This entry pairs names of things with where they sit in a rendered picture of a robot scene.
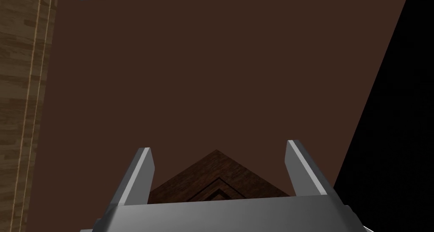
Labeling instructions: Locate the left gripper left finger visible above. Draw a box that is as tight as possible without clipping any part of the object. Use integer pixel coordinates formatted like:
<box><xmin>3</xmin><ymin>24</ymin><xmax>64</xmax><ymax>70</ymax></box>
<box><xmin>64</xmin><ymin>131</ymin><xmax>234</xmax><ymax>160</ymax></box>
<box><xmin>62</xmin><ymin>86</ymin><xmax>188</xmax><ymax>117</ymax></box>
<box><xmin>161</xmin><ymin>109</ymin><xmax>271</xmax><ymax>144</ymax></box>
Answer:
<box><xmin>112</xmin><ymin>147</ymin><xmax>156</xmax><ymax>207</ymax></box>

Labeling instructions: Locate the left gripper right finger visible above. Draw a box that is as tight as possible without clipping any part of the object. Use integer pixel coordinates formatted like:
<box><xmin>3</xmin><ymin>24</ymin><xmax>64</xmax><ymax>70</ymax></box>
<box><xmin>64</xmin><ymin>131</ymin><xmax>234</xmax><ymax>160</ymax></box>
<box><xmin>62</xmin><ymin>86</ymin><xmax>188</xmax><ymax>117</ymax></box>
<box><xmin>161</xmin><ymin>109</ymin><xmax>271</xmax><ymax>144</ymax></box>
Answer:
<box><xmin>284</xmin><ymin>140</ymin><xmax>328</xmax><ymax>197</ymax></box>

